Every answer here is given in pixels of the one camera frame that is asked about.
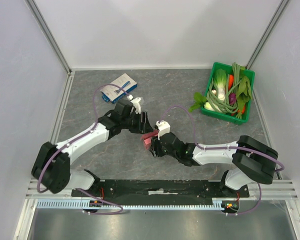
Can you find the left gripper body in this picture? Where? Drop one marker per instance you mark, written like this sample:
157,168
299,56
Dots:
139,127

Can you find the pink paper box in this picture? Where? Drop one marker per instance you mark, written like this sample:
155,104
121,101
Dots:
148,138

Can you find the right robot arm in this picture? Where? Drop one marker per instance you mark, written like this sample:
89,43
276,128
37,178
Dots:
253,160

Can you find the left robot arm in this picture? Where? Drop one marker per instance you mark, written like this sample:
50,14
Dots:
52,167

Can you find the blue razor box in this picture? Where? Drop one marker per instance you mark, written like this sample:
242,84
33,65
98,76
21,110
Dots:
113,92

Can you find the toy green beans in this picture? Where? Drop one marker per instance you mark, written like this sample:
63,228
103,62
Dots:
230,99

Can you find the toy bok choy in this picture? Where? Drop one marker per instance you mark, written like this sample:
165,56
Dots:
216,96

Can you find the green plastic bin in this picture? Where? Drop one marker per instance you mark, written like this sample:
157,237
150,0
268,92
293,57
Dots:
236,119

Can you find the toy carrot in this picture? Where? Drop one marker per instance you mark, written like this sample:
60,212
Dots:
230,81

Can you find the toy spinach leaf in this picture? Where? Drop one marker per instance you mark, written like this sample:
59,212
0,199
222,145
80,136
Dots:
243,93

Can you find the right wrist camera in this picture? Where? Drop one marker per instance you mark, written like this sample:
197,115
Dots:
163,128

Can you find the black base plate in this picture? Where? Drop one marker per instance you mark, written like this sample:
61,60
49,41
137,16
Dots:
163,192

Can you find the slotted cable duct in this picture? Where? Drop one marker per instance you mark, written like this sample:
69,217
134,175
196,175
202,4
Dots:
88,204

